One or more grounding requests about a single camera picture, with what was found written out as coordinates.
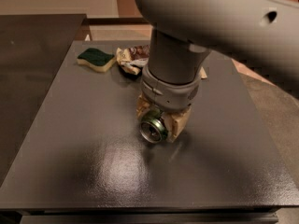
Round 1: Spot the green soda can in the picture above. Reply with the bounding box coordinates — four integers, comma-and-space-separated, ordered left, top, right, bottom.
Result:
139, 109, 168, 144

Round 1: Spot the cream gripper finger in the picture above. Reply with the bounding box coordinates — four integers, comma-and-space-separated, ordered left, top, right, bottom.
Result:
136, 94, 151, 119
162, 107, 192, 143

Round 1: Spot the brown and cream snack bag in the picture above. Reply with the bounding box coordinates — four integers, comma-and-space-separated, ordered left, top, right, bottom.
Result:
116, 45, 209, 84

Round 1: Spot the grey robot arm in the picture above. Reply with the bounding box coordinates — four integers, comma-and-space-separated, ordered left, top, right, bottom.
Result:
135, 0, 299, 143

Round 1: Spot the green and yellow sponge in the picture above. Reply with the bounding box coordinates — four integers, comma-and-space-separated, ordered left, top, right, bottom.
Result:
77, 48, 116, 73

